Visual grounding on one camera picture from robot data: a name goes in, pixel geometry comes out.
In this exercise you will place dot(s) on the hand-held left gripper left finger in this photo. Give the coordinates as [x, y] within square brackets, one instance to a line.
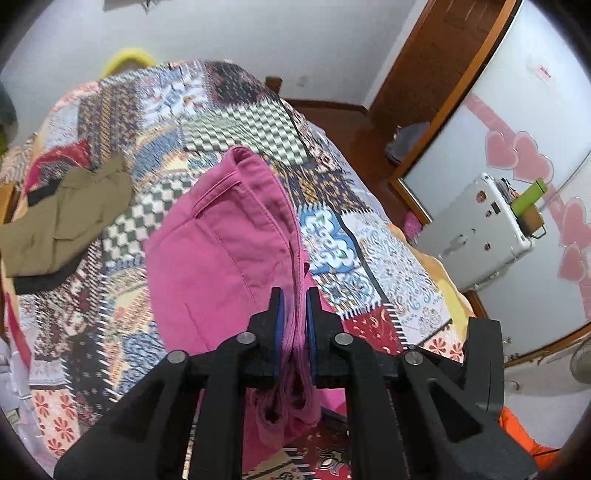
[278, 323]

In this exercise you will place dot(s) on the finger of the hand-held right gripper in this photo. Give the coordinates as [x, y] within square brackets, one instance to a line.
[485, 360]

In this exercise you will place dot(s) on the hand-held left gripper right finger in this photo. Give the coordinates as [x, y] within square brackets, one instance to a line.
[310, 332]

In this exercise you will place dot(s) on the pink pants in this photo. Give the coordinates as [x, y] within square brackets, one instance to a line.
[221, 240]

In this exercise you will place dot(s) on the olive green pants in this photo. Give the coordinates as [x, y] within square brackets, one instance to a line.
[55, 221]

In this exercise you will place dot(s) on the yellow bed sheet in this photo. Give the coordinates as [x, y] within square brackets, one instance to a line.
[443, 277]

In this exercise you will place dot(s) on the grey electric fan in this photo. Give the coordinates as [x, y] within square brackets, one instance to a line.
[582, 360]

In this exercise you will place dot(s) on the white appliance with stickers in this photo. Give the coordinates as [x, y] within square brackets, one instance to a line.
[475, 230]

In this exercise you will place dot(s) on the small brown box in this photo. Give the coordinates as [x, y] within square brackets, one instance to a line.
[533, 221]

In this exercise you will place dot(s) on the pink object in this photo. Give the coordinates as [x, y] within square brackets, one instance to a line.
[412, 226]

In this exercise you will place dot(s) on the green tube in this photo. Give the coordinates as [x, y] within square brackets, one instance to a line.
[528, 196]

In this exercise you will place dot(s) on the grey bag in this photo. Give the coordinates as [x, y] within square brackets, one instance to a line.
[408, 143]

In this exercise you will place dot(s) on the white wardrobe door pink hearts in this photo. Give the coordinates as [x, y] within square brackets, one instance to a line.
[521, 138]

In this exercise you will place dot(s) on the black cloth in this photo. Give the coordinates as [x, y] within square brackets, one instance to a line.
[46, 281]

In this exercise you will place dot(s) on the patchwork printed blanket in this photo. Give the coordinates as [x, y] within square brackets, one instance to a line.
[138, 115]

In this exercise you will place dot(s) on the white cloth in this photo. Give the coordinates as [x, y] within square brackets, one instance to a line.
[11, 369]

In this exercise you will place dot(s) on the red white sticker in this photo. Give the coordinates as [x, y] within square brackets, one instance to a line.
[541, 72]

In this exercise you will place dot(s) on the wooden lap desk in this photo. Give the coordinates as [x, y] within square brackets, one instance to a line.
[8, 203]

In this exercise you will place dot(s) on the brown wooden door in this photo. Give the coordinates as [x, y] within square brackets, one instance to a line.
[443, 55]

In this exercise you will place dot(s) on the grey neck pillow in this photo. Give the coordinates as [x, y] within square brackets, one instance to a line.
[7, 108]

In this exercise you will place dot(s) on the wooden bed post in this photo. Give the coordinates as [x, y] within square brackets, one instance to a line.
[274, 84]

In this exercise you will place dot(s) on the white wall socket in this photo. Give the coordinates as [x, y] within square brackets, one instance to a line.
[304, 81]

